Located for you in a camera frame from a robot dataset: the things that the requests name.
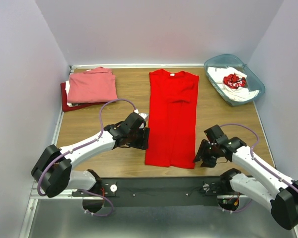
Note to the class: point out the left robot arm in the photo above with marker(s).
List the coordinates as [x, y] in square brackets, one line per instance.
[55, 171]

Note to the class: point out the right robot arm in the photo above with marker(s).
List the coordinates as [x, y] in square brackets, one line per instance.
[275, 191]

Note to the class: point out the folded pink t-shirt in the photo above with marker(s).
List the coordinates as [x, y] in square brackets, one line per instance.
[92, 86]

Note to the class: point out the clear blue plastic bin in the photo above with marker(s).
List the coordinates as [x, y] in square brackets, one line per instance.
[229, 60]

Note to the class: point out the white printed t-shirt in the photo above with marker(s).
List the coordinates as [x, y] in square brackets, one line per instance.
[233, 83]

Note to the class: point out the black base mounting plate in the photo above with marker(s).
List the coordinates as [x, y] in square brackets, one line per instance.
[165, 191]

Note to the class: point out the bright red t-shirt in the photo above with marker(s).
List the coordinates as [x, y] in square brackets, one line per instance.
[172, 119]

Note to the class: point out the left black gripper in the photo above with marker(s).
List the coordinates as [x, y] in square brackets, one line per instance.
[143, 143]

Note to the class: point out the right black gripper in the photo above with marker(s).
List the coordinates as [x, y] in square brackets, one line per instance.
[207, 162]

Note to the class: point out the aluminium extrusion rail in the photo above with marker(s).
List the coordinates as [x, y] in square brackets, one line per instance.
[95, 198]

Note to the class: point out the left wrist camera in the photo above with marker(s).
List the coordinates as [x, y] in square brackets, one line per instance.
[145, 116]

